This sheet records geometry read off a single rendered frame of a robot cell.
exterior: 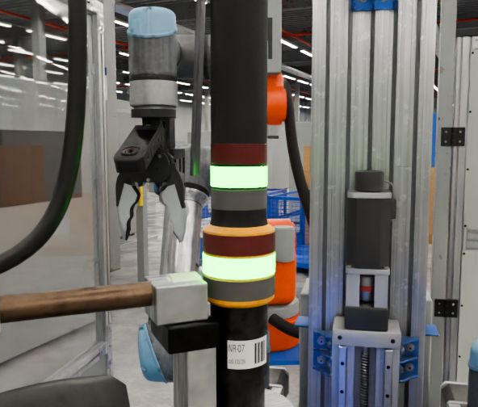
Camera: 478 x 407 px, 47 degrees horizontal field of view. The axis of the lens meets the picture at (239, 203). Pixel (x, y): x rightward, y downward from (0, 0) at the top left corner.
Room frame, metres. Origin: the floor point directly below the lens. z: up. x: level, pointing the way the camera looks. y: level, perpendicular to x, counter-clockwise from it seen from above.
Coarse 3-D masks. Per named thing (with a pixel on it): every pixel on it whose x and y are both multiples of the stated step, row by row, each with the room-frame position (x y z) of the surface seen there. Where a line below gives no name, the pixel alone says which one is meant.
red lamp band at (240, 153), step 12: (216, 144) 0.32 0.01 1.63; (228, 144) 0.31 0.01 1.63; (240, 144) 0.31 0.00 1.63; (252, 144) 0.31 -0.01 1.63; (264, 144) 0.32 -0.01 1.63; (216, 156) 0.32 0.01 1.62; (228, 156) 0.31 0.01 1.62; (240, 156) 0.31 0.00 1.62; (252, 156) 0.31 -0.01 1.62; (264, 156) 0.32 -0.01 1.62
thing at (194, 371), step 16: (160, 288) 0.29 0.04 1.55; (176, 288) 0.30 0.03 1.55; (192, 288) 0.30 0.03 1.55; (160, 304) 0.29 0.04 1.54; (176, 304) 0.30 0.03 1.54; (192, 304) 0.30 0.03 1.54; (160, 320) 0.29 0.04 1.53; (176, 320) 0.30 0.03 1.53; (192, 320) 0.30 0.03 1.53; (208, 320) 0.31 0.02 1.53; (160, 336) 0.31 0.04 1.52; (176, 336) 0.29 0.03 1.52; (192, 336) 0.30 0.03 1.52; (208, 336) 0.30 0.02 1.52; (176, 352) 0.29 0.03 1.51; (192, 352) 0.30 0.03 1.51; (208, 352) 0.31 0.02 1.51; (176, 368) 0.32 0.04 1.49; (192, 368) 0.30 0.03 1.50; (208, 368) 0.31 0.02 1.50; (176, 384) 0.32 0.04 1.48; (192, 384) 0.30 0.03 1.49; (208, 384) 0.31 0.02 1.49; (176, 400) 0.32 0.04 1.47; (192, 400) 0.30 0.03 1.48; (208, 400) 0.31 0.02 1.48; (272, 400) 0.34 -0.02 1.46; (288, 400) 0.34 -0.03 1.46
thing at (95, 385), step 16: (32, 384) 0.44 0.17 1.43; (48, 384) 0.44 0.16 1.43; (64, 384) 0.45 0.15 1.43; (80, 384) 0.45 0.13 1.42; (96, 384) 0.46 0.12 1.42; (112, 384) 0.46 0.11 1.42; (0, 400) 0.41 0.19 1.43; (16, 400) 0.42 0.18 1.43; (32, 400) 0.42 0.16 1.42; (48, 400) 0.43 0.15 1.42; (64, 400) 0.43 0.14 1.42; (80, 400) 0.44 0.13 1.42; (96, 400) 0.44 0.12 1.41; (112, 400) 0.45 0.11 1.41; (128, 400) 0.46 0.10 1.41
